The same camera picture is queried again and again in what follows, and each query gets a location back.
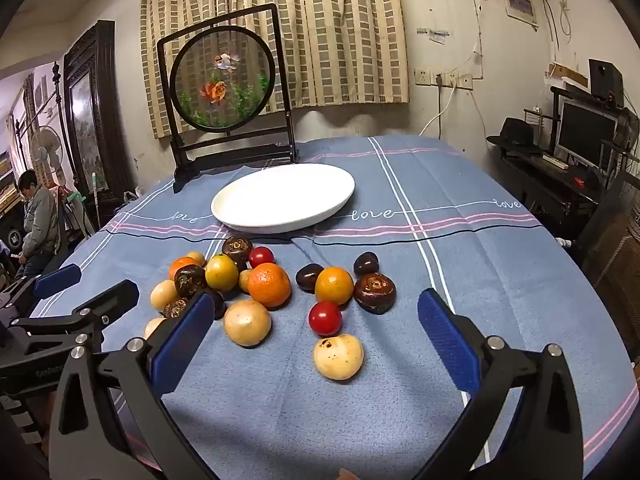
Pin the small yellow kumquat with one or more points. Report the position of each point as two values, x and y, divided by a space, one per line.
244 281
198 257

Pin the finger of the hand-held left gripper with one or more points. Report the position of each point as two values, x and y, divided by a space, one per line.
57 280
107 295

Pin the white remote control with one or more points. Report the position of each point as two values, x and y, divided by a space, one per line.
555 161

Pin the white oval plate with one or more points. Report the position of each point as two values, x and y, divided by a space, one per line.
280 195

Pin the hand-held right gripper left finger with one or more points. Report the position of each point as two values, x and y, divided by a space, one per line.
182 340

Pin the large orange mandarin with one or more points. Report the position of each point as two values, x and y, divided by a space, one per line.
269 285

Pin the computer monitor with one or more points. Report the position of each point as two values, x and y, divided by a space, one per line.
585 132

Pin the dark wooden desk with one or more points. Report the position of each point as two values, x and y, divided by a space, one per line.
540 185

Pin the large dark water chestnut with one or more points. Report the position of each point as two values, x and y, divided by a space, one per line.
375 292

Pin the white wall panel box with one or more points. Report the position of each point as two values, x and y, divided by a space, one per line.
520 5

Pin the red cherry tomato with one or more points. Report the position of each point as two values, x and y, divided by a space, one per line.
325 318
261 257

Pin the round goldfish screen ornament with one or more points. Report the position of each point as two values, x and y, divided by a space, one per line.
222 80

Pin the black hat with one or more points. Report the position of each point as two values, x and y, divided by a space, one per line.
515 132

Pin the black speaker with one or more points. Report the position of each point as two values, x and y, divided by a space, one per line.
605 80

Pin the white wall socket row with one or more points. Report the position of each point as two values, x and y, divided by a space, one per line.
452 80

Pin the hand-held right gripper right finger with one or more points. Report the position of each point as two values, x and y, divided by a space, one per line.
447 340

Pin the small orange tangerine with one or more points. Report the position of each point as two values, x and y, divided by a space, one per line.
180 264

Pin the beige checked curtain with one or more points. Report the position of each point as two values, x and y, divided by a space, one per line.
340 35

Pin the standing fan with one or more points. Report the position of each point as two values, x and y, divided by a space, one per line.
45 147

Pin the beige round fruit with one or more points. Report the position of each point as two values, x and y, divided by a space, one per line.
247 322
338 356
164 294
152 327

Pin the yellow orange tomato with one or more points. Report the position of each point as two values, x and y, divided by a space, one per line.
334 285

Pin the blue striped tablecloth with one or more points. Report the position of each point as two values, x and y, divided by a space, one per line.
400 270

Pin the dark wooden framed panel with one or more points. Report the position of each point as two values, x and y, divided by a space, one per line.
102 60

